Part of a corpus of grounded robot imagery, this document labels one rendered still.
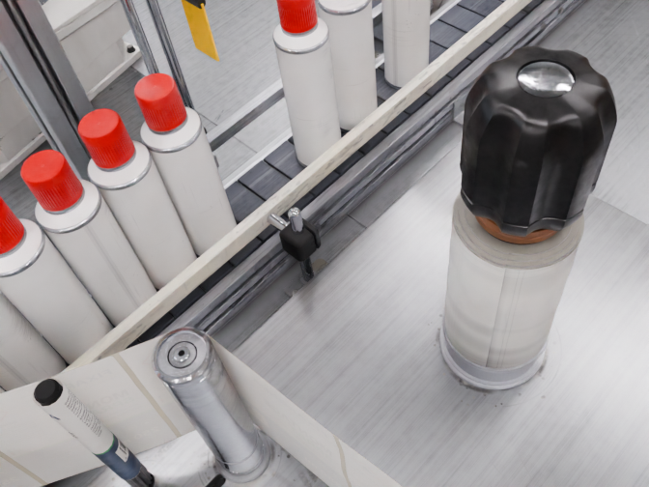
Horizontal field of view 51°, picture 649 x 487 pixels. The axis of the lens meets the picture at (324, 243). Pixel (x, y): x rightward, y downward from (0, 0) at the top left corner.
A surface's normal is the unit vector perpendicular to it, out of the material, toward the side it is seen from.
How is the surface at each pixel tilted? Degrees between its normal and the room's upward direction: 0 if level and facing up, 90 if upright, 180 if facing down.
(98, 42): 90
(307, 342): 0
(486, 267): 92
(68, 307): 90
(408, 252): 0
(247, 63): 0
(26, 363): 90
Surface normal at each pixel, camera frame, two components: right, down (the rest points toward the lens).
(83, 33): 0.83, 0.40
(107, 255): 0.67, 0.56
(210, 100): -0.11, -0.58
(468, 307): -0.74, 0.57
